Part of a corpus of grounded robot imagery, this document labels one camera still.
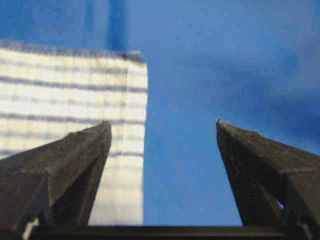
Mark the white blue-striped towel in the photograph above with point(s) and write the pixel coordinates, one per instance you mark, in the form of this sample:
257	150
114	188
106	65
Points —
47	92

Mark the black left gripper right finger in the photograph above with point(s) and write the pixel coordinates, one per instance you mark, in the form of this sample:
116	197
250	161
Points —
273	184

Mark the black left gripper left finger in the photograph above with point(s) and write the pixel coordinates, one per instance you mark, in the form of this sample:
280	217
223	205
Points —
53	184

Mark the blue table cloth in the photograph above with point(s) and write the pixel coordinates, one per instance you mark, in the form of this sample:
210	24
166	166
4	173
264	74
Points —
252	63

